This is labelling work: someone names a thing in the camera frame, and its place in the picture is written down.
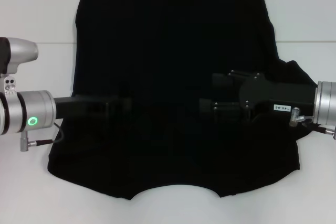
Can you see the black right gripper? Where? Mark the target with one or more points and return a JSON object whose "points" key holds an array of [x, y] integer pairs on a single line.
{"points": [[283, 95]]}

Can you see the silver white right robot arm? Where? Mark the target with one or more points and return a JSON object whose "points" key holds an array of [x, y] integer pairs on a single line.
{"points": [[326, 103]]}

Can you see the black T-shirt with FREE print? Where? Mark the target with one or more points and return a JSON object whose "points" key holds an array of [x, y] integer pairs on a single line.
{"points": [[157, 37]]}

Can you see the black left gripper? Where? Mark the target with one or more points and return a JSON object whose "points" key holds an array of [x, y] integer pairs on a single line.
{"points": [[71, 106]]}

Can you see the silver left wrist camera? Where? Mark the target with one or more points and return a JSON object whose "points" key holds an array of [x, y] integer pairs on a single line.
{"points": [[21, 51]]}

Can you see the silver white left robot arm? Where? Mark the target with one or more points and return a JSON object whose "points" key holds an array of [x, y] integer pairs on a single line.
{"points": [[34, 111]]}

